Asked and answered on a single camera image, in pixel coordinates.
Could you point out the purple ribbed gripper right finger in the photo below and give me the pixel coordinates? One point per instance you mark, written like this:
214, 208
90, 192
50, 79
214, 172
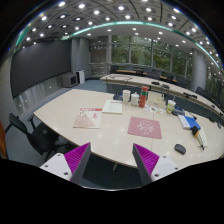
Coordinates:
152, 167

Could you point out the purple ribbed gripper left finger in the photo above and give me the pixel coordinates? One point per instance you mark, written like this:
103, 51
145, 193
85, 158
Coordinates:
69, 166

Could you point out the pink mouse pad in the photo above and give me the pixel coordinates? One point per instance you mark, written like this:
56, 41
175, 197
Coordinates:
144, 128

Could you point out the black computer mouse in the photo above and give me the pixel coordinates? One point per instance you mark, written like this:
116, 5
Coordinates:
179, 148

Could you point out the black office chair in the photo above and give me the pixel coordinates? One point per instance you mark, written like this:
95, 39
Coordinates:
42, 138

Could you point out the red and white magazine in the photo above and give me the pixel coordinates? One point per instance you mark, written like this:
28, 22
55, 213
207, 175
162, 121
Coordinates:
89, 118

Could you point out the green and white paper cup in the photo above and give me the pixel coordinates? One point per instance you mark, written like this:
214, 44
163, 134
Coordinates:
170, 106

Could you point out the white booklet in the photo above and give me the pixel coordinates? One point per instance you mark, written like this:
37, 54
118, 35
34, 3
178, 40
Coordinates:
112, 106

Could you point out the white lidded mug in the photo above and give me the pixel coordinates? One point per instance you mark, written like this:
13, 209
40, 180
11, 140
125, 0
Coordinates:
134, 99

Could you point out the white cylindrical cup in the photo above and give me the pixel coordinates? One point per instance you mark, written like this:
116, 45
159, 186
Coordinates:
126, 96

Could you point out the red bottle green cap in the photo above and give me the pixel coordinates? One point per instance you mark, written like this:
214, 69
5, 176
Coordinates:
143, 96

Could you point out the grey cabinet box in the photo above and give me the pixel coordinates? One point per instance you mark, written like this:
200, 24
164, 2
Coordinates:
69, 81

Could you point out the rear curved conference table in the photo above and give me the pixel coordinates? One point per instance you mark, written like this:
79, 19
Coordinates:
135, 81

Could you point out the black handled brush tool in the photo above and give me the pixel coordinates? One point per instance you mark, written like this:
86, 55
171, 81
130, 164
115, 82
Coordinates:
196, 134

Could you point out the large dark wall screen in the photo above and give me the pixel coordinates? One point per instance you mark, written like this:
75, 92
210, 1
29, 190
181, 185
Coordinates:
38, 63

